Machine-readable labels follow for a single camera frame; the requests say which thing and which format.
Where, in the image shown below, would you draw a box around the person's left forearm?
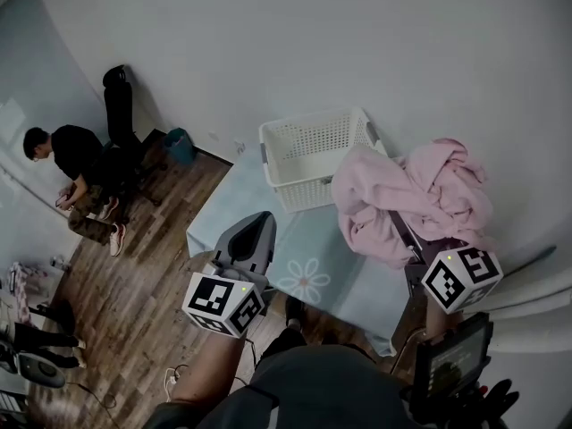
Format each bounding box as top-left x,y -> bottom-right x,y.
169,335 -> 247,404

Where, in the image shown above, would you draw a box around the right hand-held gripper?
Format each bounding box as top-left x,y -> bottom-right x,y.
388,210 -> 505,315

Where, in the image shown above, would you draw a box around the white power cord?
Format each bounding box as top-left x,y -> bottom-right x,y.
164,366 -> 182,404

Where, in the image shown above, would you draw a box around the person's dark shirt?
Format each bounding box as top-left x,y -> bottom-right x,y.
147,344 -> 416,429

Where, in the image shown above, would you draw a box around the person's black shoe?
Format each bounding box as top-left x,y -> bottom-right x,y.
284,296 -> 307,331

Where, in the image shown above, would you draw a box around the pink fleece clothes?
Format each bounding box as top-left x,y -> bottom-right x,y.
331,138 -> 497,271

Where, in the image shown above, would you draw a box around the person's right forearm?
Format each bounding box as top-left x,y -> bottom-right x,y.
424,304 -> 464,341

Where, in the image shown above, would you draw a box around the pink checkered cloth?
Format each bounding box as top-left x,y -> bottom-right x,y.
6,261 -> 37,325

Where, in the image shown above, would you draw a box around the black round stool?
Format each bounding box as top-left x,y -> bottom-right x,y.
38,299 -> 77,334

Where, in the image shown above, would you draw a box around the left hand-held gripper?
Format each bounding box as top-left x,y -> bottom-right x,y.
181,210 -> 277,340

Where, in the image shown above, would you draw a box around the black office chair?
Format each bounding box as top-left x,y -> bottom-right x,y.
101,63 -> 169,225

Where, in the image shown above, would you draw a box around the light blue flower tablecloth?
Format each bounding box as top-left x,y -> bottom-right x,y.
185,147 -> 412,357

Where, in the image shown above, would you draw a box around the teal waste bin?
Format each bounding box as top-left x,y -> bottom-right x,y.
163,127 -> 196,165

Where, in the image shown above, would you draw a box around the grey round device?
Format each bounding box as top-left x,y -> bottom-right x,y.
17,350 -> 68,391

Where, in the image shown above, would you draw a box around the small black monitor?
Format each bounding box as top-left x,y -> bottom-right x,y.
413,311 -> 495,406

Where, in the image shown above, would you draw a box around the white plastic laundry basket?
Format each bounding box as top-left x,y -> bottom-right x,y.
258,106 -> 389,215

